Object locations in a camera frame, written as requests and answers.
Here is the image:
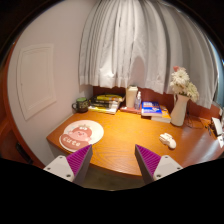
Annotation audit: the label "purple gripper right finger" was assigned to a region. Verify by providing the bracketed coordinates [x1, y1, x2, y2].
[135, 145, 182, 184]

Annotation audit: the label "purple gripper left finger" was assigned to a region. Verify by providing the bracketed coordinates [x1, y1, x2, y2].
[44, 145, 93, 185]

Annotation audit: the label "white computer mouse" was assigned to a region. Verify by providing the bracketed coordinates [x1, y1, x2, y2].
[159, 133, 176, 149]

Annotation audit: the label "round cartoon mouse pad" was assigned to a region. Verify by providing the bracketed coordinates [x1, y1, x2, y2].
[59, 120, 104, 152]

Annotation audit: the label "yellow book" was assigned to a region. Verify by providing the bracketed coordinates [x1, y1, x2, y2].
[152, 105, 171, 123]

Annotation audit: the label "blue book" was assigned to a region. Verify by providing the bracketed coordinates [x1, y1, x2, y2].
[141, 101, 162, 117]

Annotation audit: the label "dark green mug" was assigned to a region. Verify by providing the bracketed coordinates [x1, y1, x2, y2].
[72, 97, 89, 113]

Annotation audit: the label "clear sanitizer bottle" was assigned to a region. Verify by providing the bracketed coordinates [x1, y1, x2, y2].
[134, 91, 141, 110]

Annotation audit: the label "white flower vase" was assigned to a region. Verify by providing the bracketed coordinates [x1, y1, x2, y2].
[171, 95, 189, 126]

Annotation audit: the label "stack of books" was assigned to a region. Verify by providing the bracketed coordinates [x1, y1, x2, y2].
[88, 94, 125, 114]

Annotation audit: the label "white device at right edge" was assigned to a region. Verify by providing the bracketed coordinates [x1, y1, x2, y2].
[211, 117, 223, 136]

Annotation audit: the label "white cylindrical container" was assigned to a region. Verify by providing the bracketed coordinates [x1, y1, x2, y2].
[126, 86, 138, 108]

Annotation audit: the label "white and pink flowers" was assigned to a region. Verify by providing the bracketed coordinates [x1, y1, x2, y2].
[170, 66, 199, 102]

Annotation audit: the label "white curtain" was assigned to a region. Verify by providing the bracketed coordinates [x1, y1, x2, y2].
[79, 0, 218, 108]

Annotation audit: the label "dark cable on desk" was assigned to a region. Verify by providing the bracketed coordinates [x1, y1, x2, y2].
[185, 113, 214, 138]

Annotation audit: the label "white wall panel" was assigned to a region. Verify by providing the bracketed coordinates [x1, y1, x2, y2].
[16, 44, 56, 120]

